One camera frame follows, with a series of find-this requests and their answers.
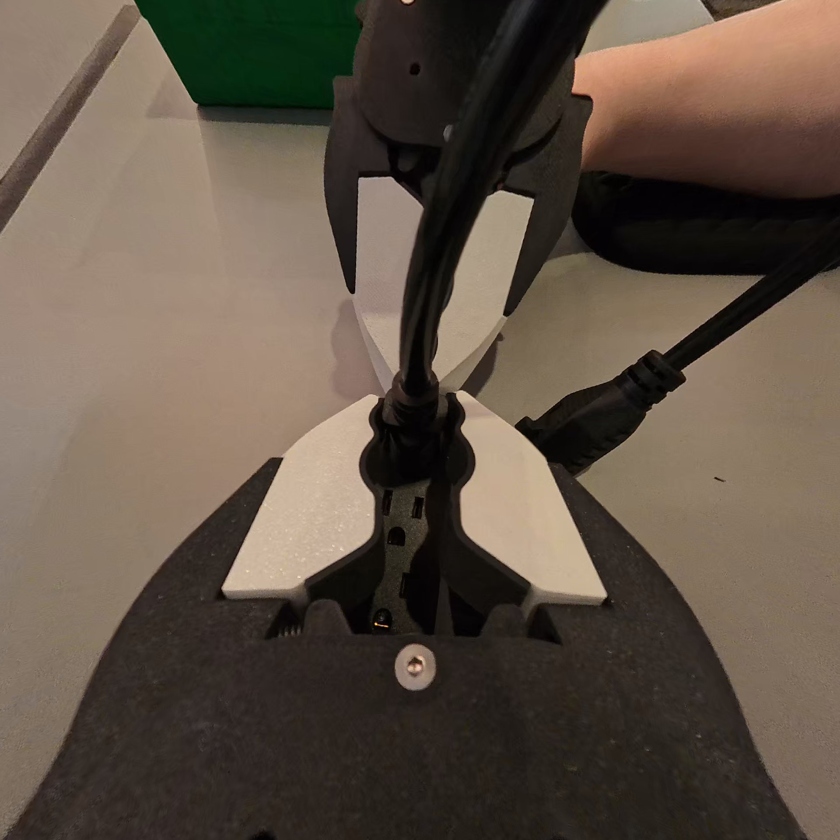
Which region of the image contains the green plastic bin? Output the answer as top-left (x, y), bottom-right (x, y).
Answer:
top-left (134, 0), bottom-right (362, 109)

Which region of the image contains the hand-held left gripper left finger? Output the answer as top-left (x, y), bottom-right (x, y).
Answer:
top-left (220, 394), bottom-right (389, 601)

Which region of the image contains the person's right forearm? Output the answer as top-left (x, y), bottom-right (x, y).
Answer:
top-left (571, 0), bottom-right (840, 199)

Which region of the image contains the black power plug cord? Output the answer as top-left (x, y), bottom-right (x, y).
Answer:
top-left (369, 0), bottom-right (840, 481)

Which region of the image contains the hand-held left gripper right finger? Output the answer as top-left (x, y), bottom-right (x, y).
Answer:
top-left (451, 389), bottom-right (609, 607)

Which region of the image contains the black power strip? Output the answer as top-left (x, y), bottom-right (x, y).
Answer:
top-left (357, 469), bottom-right (470, 636)

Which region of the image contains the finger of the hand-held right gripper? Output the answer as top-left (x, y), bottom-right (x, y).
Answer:
top-left (435, 190), bottom-right (535, 385)
top-left (353, 176), bottom-right (427, 389)

